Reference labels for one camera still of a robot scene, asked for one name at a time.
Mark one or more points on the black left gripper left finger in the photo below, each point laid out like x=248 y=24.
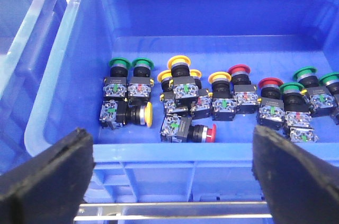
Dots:
x=49 y=187

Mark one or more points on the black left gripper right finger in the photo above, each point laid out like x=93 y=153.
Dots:
x=297 y=186

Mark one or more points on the green push button front right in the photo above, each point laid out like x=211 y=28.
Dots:
x=297 y=118

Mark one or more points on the green push button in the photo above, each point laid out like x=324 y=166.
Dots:
x=139 y=88
x=297 y=118
x=115 y=85
x=318 y=98
x=330 y=81

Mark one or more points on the red push button right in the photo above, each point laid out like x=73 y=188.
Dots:
x=271 y=108

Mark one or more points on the green push button rear right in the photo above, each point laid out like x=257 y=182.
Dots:
x=318 y=98

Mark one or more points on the yellow push button lying sideways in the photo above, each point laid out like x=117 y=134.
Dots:
x=117 y=114

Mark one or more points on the red push button upright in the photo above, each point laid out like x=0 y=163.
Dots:
x=245 y=92

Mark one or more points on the yellow push button middle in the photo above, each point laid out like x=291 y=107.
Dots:
x=224 y=106

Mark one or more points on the yellow push button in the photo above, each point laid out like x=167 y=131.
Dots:
x=201 y=108
x=183 y=84
x=224 y=106
x=167 y=96

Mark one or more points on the green push button far right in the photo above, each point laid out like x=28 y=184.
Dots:
x=330 y=81

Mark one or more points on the green push button far left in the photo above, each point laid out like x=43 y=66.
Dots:
x=115 y=85

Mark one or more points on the yellow push button right rear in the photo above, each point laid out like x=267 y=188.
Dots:
x=201 y=108

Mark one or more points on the red push button lying sideways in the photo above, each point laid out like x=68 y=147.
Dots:
x=179 y=129

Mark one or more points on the yellow push button left rear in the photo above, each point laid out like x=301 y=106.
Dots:
x=167 y=96

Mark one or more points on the yellow push button top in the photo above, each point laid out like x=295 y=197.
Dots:
x=183 y=84

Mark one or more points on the right blue plastic crate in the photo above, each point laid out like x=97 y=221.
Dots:
x=274 y=37

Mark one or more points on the blue plastic crate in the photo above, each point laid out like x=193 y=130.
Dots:
x=28 y=31
x=274 y=37

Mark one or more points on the left blue plastic crate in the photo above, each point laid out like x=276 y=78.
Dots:
x=28 y=31

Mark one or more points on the stainless steel shelf rail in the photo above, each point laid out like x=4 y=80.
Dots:
x=173 y=210

